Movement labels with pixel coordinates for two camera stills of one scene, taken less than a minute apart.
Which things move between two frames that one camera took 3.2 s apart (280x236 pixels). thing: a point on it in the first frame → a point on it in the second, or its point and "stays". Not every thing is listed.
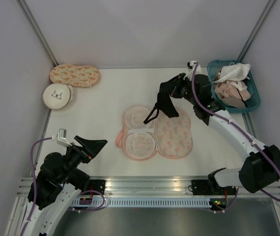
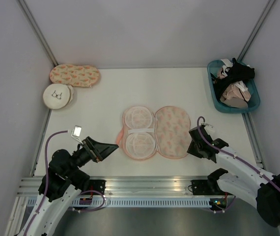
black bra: x=164 y=102 → x=237 y=73
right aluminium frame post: x=256 y=29 stays
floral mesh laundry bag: x=171 y=137 stays
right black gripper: x=173 y=87 → x=191 y=151
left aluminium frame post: x=39 y=35 stays
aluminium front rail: x=137 y=186 stays
